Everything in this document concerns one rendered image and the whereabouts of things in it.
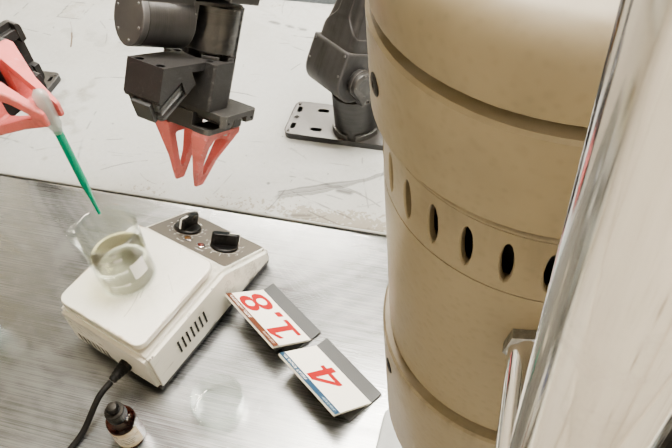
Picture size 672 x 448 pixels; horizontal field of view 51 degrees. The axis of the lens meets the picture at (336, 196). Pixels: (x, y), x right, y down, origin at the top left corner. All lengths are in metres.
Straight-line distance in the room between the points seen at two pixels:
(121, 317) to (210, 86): 0.25
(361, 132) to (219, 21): 0.31
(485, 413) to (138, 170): 0.84
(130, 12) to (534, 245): 0.60
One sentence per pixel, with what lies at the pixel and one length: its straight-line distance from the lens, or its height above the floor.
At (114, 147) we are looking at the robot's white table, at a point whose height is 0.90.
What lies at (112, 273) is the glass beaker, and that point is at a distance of 0.74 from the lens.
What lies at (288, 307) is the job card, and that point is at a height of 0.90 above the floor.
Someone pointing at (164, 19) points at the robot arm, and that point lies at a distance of 0.71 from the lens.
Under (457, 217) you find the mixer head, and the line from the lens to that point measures 0.16.
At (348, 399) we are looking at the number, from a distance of 0.74.
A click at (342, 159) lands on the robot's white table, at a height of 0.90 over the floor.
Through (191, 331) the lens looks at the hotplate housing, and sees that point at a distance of 0.78.
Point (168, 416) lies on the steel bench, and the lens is 0.79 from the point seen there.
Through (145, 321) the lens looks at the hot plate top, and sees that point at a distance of 0.75.
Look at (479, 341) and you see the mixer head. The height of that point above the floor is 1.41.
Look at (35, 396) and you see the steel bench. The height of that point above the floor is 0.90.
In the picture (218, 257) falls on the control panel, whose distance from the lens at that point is 0.81.
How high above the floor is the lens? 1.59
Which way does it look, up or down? 48 degrees down
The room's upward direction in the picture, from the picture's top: 7 degrees counter-clockwise
